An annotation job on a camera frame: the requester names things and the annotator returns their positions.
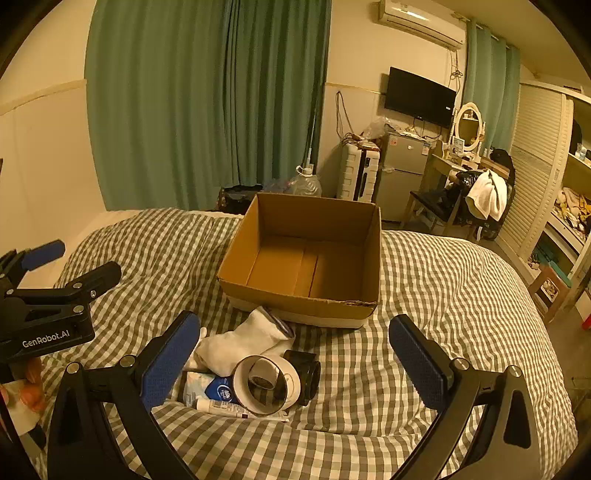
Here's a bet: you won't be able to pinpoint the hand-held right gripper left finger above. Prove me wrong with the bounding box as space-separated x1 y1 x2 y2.
46 310 208 480

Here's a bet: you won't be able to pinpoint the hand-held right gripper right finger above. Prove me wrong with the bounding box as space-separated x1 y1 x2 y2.
389 315 543 480

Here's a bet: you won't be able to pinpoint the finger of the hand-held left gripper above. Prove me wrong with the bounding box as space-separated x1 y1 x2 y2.
9 261 122 320
0 239 66 289

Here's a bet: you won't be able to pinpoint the white blue tissue pack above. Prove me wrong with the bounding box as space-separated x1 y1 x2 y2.
182 369 246 408

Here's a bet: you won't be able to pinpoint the white cream tube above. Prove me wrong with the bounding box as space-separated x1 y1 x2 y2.
194 398 290 422

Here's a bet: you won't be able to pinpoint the white sock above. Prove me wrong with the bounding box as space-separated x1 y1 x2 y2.
194 305 296 377

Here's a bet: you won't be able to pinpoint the small black device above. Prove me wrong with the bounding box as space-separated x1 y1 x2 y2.
283 350 321 407

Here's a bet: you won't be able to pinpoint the white tape roll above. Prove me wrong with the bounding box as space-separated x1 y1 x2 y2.
232 354 302 415

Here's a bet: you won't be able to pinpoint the cardboard box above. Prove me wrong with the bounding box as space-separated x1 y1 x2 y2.
217 192 383 330

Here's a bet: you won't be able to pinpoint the person's left hand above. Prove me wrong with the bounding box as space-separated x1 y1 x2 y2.
0 357 47 416

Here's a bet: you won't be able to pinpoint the green white checkered blanket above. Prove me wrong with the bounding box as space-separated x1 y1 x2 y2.
41 208 579 480

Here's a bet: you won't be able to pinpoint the dark wooden chair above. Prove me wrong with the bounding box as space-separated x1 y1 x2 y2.
402 184 467 232

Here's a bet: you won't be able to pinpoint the black floor bag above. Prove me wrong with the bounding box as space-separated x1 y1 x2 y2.
220 185 263 215

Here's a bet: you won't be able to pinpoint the white towel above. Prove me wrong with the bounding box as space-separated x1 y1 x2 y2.
465 169 508 221

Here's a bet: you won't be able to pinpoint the small silver fridge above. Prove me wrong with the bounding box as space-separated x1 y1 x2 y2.
376 133 437 222

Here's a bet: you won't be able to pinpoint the wide green curtain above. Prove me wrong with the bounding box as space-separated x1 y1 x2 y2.
85 0 333 213

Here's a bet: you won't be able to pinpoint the white suitcase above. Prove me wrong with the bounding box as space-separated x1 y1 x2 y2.
337 141 382 204

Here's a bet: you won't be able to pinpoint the large clear water bottle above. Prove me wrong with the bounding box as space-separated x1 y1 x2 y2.
284 167 322 198

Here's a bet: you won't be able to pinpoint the pile of folded clothes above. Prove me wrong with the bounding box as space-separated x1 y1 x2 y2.
553 187 591 230

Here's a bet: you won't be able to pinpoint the clear plastic bag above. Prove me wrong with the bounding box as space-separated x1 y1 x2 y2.
360 116 393 140

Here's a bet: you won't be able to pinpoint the white louvered wardrobe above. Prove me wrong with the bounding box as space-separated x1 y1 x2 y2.
496 82 591 324

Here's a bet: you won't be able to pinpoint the oval white vanity mirror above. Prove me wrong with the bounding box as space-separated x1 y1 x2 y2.
451 102 487 154

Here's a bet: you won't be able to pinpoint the narrow green curtain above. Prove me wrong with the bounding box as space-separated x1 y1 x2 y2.
464 18 522 153

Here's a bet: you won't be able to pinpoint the white air conditioner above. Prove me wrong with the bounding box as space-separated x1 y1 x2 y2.
379 0 467 51

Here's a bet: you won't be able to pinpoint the hanging wall cables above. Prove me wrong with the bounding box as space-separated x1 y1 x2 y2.
334 90 352 140

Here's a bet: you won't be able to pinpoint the black wall television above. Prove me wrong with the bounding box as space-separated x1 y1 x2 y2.
384 67 458 130

